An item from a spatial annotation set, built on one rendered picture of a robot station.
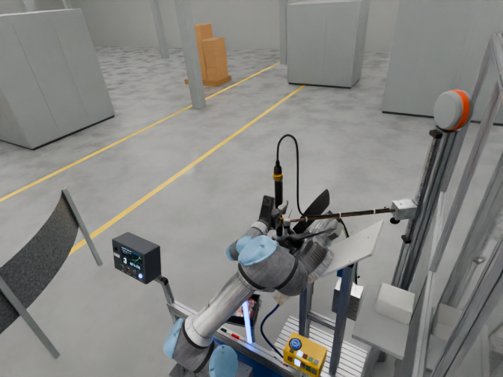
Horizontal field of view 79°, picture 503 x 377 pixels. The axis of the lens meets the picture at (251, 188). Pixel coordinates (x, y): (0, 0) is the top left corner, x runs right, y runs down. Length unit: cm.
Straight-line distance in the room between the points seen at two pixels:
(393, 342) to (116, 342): 213
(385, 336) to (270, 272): 99
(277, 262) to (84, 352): 237
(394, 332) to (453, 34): 557
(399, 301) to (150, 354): 191
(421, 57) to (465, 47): 66
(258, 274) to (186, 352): 37
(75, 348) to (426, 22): 665
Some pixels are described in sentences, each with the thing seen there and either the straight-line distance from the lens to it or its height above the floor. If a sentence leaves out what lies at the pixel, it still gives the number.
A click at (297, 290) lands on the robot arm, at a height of 157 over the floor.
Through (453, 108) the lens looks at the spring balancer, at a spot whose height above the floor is 191.
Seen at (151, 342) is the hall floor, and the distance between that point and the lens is 290.
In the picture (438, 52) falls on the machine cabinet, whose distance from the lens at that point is 671.
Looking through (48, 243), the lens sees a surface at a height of 81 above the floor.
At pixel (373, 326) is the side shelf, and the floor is 86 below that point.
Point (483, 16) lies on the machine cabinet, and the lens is 665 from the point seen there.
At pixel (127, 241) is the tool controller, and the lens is 182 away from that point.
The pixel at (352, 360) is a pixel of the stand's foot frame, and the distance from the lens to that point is 261.
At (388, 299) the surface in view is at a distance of 181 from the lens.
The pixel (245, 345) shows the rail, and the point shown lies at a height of 86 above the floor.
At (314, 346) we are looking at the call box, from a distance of 147.
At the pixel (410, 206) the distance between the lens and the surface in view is 166.
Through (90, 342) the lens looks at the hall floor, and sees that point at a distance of 312.
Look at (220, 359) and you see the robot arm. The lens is 117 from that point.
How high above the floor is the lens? 235
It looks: 33 degrees down
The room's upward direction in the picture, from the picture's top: 5 degrees counter-clockwise
